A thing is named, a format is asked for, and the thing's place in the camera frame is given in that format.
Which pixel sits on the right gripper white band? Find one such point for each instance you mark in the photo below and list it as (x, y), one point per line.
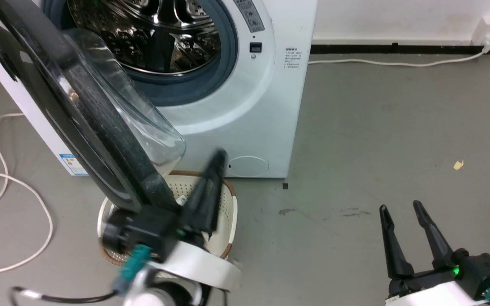
(432, 295)

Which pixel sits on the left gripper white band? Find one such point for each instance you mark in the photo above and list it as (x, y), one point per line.
(198, 263)

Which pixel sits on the black round glass washer door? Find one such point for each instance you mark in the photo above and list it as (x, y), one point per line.
(79, 114)

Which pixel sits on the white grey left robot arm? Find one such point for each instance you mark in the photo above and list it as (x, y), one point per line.
(160, 293)

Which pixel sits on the white front-loading washing machine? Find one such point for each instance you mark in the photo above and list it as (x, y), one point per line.
(262, 106)

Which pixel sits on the grey-blue rubber door gasket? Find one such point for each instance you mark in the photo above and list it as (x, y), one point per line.
(213, 80)

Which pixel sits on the black washer door latch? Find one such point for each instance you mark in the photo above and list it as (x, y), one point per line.
(255, 47)

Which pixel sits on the white perforated laundry basket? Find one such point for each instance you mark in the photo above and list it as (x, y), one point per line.
(228, 221)

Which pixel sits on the oval white filter cover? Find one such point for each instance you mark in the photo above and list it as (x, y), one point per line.
(248, 166)

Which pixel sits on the small yellowish paper scrap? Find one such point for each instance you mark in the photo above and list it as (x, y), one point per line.
(459, 165)

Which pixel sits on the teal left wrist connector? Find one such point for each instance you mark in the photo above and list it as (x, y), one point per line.
(136, 263)

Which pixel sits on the blue white energy label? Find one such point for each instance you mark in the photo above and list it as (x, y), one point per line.
(74, 165)

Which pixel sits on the stainless steel washer drum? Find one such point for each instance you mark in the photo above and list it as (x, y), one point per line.
(160, 38)

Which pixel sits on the grey washer instruction sticker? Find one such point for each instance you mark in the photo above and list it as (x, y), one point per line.
(251, 15)

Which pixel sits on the black baseboard strip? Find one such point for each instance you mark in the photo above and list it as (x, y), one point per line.
(419, 48)

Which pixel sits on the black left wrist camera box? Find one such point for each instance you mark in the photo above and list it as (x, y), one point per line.
(147, 227)

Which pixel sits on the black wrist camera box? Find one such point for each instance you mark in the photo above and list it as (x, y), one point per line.
(483, 270)
(147, 227)

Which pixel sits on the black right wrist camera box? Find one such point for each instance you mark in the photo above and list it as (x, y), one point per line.
(483, 270)

